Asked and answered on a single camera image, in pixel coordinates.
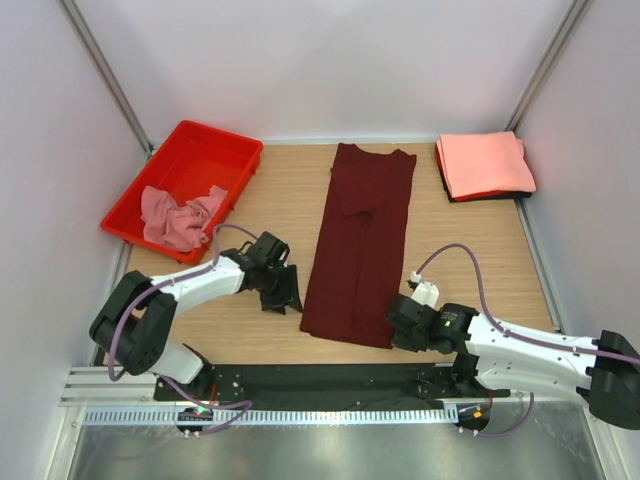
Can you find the dark maroon t shirt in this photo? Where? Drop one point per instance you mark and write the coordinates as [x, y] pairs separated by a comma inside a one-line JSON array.
[[359, 255]]

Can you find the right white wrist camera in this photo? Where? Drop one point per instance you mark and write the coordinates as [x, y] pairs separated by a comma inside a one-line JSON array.
[[425, 293]]

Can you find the aluminium frame post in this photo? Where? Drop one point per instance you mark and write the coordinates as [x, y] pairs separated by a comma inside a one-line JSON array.
[[567, 27], [89, 42]]

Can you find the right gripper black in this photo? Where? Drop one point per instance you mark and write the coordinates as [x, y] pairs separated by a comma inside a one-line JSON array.
[[401, 341]]

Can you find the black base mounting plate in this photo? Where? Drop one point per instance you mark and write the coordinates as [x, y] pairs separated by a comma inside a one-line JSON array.
[[336, 388]]

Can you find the slotted white cable duct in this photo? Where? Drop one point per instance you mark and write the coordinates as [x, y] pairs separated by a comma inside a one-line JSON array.
[[184, 416]]

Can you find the red plastic bin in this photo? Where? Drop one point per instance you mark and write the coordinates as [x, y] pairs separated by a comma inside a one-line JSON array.
[[188, 163]]

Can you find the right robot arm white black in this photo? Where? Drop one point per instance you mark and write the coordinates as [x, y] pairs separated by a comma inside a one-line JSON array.
[[492, 355]]

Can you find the left aluminium frame post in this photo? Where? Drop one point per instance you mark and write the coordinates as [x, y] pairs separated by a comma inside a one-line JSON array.
[[89, 42]]

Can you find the aluminium front rail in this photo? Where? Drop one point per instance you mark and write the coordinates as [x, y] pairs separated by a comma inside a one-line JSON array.
[[91, 384]]

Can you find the folded salmon pink t shirt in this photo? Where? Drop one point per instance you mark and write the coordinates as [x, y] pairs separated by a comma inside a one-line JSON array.
[[485, 162]]

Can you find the folded red t shirt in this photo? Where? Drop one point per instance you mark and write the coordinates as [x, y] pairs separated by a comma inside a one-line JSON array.
[[442, 175]]

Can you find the pink crumpled t shirt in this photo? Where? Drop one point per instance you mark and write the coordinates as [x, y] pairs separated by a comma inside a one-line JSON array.
[[180, 228]]

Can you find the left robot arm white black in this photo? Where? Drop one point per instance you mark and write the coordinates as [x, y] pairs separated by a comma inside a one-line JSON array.
[[133, 326]]

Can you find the right aluminium frame post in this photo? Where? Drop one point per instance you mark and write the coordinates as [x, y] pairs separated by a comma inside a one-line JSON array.
[[567, 27]]

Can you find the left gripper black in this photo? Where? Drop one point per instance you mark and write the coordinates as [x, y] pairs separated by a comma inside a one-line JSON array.
[[288, 295]]

